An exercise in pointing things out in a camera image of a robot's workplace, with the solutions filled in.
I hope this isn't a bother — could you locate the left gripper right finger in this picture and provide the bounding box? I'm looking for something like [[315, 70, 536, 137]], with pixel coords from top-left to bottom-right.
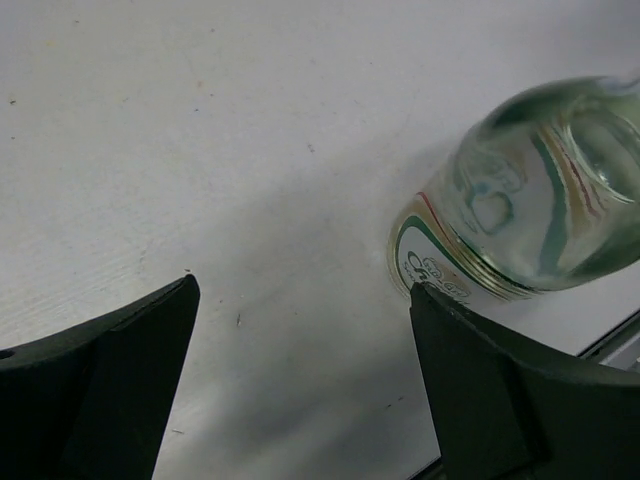
[[410, 284, 639, 479]]

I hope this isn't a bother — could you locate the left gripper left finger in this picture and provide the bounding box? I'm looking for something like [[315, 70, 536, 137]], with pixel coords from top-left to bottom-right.
[[1, 275, 200, 479]]

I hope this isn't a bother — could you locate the clear glass bottle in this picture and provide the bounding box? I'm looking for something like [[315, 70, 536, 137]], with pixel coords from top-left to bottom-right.
[[387, 76, 639, 309]]

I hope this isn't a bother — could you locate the aluminium front rail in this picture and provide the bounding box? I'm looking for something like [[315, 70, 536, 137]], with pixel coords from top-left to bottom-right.
[[578, 311, 640, 373]]

